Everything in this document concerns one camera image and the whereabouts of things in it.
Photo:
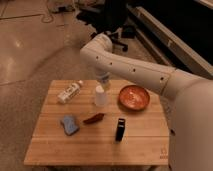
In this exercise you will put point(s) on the white plastic bottle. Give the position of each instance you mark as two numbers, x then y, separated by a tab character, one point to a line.
70	91

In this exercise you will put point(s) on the wooden table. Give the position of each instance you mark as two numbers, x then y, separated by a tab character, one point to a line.
145	139

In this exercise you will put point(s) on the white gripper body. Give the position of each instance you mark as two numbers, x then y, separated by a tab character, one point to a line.
103	79

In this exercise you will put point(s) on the dark red chili pepper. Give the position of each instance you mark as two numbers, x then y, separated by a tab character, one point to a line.
94	119

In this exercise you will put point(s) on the black eraser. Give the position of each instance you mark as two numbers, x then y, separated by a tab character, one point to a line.
120	129

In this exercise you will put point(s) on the blue sponge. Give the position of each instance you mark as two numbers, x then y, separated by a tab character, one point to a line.
69	125

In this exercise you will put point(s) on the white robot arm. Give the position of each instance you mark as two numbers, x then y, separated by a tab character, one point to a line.
190	95

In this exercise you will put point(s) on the black office chair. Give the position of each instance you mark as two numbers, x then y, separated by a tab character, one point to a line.
106	18

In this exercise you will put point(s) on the orange bowl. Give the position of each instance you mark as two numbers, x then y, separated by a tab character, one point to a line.
134	97

